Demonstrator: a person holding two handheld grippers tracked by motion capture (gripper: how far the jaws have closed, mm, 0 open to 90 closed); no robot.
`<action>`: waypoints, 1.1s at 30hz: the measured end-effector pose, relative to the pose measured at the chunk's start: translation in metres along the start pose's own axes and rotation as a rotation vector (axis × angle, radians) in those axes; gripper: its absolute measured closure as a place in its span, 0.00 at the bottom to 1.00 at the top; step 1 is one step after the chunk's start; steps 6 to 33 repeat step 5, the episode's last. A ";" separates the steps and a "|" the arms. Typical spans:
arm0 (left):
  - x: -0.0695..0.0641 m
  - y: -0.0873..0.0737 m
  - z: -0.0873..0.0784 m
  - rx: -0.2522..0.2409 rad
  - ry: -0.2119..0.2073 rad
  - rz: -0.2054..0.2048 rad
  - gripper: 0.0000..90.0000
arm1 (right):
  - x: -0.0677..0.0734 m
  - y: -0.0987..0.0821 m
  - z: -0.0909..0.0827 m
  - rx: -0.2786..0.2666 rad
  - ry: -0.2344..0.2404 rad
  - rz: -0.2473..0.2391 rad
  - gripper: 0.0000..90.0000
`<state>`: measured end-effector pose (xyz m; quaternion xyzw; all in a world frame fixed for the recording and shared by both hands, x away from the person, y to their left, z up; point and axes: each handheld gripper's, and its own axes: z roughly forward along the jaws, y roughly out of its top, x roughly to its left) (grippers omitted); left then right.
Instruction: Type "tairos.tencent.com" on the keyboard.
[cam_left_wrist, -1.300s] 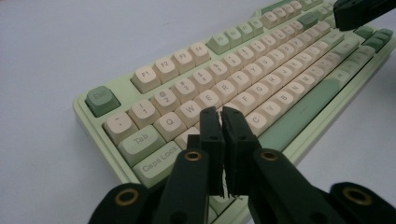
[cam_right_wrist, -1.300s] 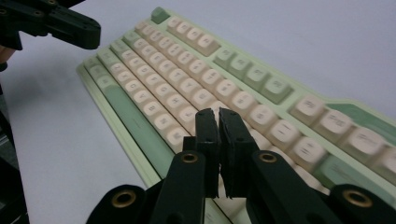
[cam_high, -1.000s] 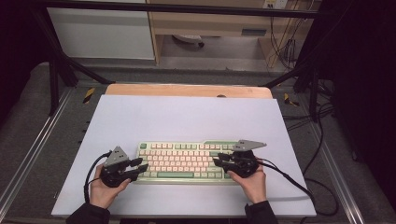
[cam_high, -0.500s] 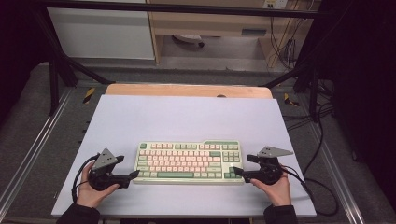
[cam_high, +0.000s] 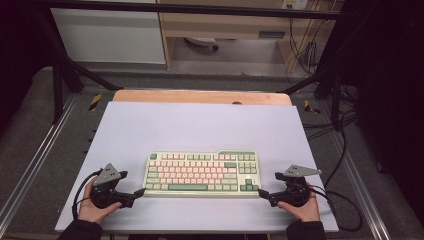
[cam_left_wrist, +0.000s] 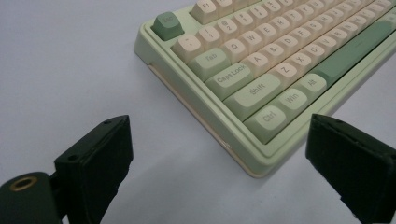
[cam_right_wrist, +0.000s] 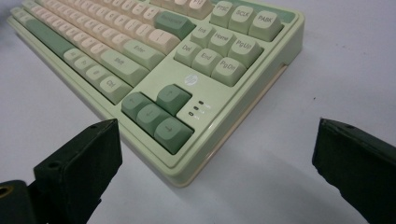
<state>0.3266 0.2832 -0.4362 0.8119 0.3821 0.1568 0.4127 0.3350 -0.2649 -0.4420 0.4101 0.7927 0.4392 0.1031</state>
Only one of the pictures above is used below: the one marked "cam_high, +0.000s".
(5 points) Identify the black metal stand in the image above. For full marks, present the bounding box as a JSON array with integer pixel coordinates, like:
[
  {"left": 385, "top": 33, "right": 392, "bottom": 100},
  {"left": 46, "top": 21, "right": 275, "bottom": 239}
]
[
  {"left": 34, "top": 9, "right": 124, "bottom": 125},
  {"left": 281, "top": 19, "right": 371, "bottom": 132}
]

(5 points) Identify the white cabinet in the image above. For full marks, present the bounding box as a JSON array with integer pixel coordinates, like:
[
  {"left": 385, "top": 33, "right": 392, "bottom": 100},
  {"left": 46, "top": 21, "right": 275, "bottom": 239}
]
[{"left": 49, "top": 0, "right": 167, "bottom": 65}]

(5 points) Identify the yellow black tape marker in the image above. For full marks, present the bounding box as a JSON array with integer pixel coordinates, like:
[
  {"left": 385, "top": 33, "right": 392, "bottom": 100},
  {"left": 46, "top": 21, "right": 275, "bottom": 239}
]
[
  {"left": 303, "top": 99, "right": 322, "bottom": 115},
  {"left": 88, "top": 93, "right": 103, "bottom": 112}
]

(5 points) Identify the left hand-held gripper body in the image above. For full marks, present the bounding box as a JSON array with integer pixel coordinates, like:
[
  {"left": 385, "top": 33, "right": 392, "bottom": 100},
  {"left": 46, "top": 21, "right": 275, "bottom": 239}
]
[{"left": 90, "top": 162, "right": 136, "bottom": 210}]

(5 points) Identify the black metal crossbar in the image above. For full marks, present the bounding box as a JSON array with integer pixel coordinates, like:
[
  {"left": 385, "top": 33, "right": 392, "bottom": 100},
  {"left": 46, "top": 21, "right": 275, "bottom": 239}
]
[{"left": 33, "top": 0, "right": 346, "bottom": 20}]

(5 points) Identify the black curtain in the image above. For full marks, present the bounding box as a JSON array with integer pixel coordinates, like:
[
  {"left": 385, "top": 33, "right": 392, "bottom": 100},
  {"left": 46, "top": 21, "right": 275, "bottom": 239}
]
[
  {"left": 0, "top": 0, "right": 56, "bottom": 138},
  {"left": 341, "top": 0, "right": 424, "bottom": 231}
]

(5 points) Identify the grey chair base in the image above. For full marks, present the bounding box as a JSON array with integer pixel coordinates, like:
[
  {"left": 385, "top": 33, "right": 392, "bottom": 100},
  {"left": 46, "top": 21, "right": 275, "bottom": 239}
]
[{"left": 184, "top": 36, "right": 220, "bottom": 52}]

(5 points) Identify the white power strip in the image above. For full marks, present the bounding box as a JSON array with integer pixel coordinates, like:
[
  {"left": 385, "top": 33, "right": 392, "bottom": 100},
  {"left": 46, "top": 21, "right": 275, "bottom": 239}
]
[{"left": 281, "top": 0, "right": 309, "bottom": 11}]

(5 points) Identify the green and cream keyboard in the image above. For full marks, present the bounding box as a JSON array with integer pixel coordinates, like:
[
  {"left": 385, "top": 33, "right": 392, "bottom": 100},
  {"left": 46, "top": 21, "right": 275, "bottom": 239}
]
[{"left": 142, "top": 149, "right": 262, "bottom": 199}]

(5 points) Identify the light wooden desk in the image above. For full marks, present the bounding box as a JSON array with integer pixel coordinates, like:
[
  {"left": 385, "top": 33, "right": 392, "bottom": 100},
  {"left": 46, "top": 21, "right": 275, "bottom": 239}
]
[{"left": 155, "top": 0, "right": 345, "bottom": 74}]

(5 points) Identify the black floor cable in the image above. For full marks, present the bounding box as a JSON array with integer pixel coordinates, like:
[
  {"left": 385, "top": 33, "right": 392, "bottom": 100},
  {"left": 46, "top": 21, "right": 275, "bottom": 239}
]
[{"left": 323, "top": 109, "right": 358, "bottom": 190}]

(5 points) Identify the wooden table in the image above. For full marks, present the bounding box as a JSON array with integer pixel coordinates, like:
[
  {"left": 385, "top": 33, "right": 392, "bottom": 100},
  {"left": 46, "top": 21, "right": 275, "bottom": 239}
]
[{"left": 112, "top": 88, "right": 293, "bottom": 107}]

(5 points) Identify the hanging cable bundle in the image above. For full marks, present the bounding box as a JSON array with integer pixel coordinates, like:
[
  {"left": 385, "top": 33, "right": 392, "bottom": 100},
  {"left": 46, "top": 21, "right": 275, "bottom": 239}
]
[{"left": 287, "top": 16, "right": 323, "bottom": 76}]

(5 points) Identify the aluminium rail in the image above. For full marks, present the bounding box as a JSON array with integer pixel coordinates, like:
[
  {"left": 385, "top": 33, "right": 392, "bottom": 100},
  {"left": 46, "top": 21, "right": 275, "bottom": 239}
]
[
  {"left": 0, "top": 94, "right": 78, "bottom": 228},
  {"left": 324, "top": 109, "right": 392, "bottom": 240}
]

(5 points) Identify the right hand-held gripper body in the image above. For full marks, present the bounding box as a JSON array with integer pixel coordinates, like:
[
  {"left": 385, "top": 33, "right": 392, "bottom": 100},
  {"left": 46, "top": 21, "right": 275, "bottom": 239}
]
[{"left": 268, "top": 163, "right": 323, "bottom": 208}]

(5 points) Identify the person's left hand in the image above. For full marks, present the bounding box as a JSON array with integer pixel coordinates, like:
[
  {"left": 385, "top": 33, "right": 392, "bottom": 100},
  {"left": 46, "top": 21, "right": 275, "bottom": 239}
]
[{"left": 77, "top": 177, "right": 123, "bottom": 225}]

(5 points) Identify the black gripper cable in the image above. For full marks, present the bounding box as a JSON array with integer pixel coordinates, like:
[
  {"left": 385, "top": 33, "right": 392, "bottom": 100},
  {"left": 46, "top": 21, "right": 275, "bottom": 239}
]
[
  {"left": 308, "top": 184, "right": 364, "bottom": 233},
  {"left": 71, "top": 168, "right": 103, "bottom": 221}
]

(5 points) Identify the person's right hand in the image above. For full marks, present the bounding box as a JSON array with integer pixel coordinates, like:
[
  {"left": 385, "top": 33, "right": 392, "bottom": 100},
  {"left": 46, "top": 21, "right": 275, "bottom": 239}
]
[{"left": 276, "top": 191, "right": 321, "bottom": 223}]

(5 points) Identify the grey desk label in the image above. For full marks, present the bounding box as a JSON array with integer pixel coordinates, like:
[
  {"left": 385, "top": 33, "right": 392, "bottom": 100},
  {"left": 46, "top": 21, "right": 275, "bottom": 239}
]
[{"left": 258, "top": 30, "right": 287, "bottom": 40}]

